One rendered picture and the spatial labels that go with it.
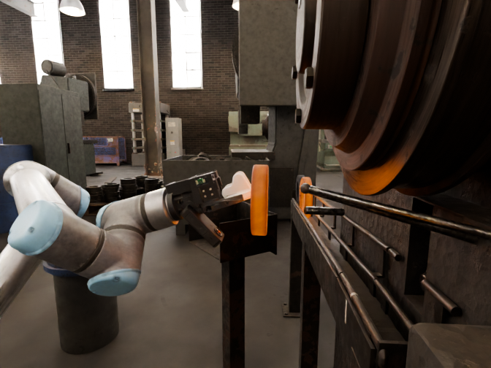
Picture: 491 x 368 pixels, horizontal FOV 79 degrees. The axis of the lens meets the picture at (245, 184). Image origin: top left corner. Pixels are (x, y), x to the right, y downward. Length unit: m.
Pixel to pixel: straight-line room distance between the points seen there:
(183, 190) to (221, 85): 10.09
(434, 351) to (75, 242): 0.52
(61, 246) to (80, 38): 12.22
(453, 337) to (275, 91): 2.88
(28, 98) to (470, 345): 3.86
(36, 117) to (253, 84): 2.27
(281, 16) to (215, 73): 7.71
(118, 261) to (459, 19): 0.59
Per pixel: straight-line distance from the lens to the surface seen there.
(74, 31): 12.89
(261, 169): 0.63
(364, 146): 0.40
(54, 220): 0.59
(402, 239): 0.59
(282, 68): 3.13
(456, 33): 0.29
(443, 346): 0.31
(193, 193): 0.65
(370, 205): 0.37
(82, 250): 0.61
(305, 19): 0.43
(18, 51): 13.94
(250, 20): 3.20
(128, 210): 0.70
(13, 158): 3.78
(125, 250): 0.65
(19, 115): 3.97
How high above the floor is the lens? 0.96
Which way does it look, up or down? 9 degrees down
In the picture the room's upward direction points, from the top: straight up
